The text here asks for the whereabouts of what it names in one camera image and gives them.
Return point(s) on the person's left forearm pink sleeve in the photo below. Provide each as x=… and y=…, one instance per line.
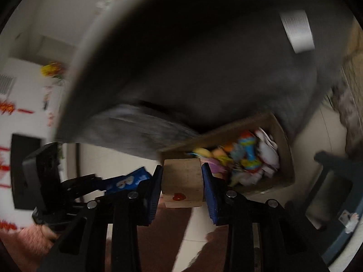
x=31, y=243

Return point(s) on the black wall screen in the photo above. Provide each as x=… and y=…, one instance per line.
x=17, y=153

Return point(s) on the colourful party cone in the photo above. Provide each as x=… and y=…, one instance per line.
x=246, y=153

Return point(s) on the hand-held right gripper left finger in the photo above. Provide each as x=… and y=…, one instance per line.
x=154, y=192

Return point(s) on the colourful hanging ornament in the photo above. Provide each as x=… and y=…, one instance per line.
x=46, y=97

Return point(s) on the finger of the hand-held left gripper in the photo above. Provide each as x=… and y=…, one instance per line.
x=82, y=194
x=82, y=180

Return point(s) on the yellow flower bunch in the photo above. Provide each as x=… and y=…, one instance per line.
x=52, y=69

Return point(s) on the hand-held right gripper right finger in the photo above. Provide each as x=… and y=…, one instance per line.
x=208, y=192

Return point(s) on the small wooden box red heart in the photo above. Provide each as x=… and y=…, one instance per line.
x=181, y=181

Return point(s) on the crumpled white paper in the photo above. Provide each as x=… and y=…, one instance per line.
x=268, y=151

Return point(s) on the dark stool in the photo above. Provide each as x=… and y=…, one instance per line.
x=334, y=175

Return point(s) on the cardboard box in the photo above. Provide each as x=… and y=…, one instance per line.
x=281, y=136

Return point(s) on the red wall decoration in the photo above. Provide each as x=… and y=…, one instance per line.
x=11, y=108

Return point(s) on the blue snack packet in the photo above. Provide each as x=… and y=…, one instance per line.
x=133, y=180

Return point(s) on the yellow wrapper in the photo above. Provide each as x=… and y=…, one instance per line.
x=202, y=152

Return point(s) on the white wall vent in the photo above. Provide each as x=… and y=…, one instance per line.
x=5, y=84

